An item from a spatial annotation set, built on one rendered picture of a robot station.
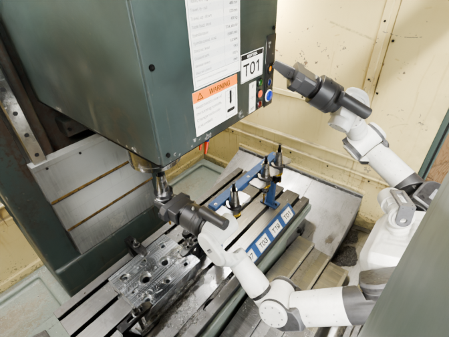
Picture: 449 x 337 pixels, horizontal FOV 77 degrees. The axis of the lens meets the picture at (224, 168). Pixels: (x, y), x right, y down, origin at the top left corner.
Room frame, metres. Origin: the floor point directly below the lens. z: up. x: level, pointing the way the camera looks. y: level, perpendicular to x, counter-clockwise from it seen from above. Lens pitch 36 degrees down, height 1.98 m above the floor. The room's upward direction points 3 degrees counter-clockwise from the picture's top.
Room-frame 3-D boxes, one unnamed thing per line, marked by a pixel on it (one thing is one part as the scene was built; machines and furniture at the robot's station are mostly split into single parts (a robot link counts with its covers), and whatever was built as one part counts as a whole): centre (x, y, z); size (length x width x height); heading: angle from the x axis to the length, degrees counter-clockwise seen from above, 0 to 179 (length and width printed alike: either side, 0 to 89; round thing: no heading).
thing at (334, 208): (1.21, -0.22, 0.75); 0.89 x 0.70 x 0.26; 49
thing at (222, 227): (0.58, 0.04, 1.34); 0.11 x 0.11 x 0.11; 49
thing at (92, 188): (1.01, 0.54, 1.16); 0.48 x 0.05 x 0.51; 139
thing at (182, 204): (0.65, 0.13, 1.33); 0.13 x 0.12 x 0.10; 139
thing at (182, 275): (0.68, 0.30, 0.97); 0.29 x 0.23 x 0.05; 139
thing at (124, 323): (0.49, 0.33, 0.97); 0.13 x 0.03 x 0.15; 139
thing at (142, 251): (0.79, 0.40, 0.97); 0.13 x 0.03 x 0.15; 49
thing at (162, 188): (0.72, 0.21, 1.41); 0.04 x 0.04 x 0.07
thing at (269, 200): (1.12, -0.24, 1.05); 0.10 x 0.05 x 0.30; 49
